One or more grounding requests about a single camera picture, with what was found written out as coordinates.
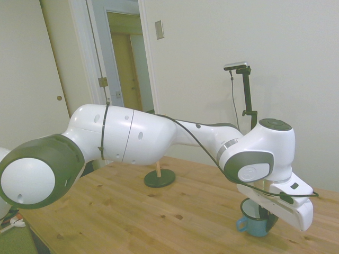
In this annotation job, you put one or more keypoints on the black camera stand pole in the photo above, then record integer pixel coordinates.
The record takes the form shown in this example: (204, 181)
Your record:
(248, 100)

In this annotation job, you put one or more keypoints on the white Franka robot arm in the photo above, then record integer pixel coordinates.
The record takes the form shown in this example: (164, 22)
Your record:
(148, 137)

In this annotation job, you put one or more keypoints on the metal wall switch plate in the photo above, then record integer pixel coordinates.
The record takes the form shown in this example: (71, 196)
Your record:
(159, 29)

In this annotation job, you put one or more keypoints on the blue enamel mug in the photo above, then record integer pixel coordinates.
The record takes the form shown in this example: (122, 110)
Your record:
(255, 226)

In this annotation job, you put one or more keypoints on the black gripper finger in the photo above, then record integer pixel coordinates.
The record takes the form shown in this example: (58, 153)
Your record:
(271, 221)
(262, 213)

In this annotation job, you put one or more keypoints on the white plastic connector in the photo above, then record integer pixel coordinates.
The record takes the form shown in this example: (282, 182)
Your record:
(18, 223)

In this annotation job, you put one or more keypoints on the white room door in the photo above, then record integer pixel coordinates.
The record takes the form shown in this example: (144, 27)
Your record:
(71, 53)

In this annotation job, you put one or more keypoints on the grey camera on stand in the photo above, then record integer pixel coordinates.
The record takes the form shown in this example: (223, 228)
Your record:
(236, 66)

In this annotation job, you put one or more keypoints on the metal door latch plate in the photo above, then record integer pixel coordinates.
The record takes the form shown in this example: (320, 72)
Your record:
(118, 94)

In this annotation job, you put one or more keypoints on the brass door hinge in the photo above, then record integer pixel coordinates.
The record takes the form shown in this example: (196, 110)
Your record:
(102, 82)

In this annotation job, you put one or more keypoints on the wooden mug tree black base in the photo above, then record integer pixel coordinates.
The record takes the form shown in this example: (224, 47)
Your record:
(160, 178)

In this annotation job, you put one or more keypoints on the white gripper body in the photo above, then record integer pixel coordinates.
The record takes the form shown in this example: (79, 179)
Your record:
(296, 215)

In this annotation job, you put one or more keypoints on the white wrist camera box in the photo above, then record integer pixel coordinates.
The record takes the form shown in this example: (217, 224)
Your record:
(288, 188)

